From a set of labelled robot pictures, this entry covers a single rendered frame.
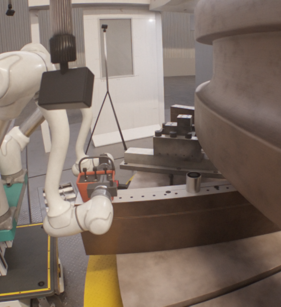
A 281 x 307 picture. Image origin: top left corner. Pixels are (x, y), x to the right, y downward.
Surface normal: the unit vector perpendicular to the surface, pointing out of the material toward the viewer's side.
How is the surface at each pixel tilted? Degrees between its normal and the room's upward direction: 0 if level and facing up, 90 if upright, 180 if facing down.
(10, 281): 0
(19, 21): 90
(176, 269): 0
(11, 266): 0
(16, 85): 104
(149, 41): 90
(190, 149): 90
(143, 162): 90
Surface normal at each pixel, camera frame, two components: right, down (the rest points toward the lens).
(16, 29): 0.44, 0.33
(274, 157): -0.96, 0.14
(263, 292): -0.04, -0.93
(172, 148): -0.29, 0.37
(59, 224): 0.02, 0.22
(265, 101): -0.94, -0.18
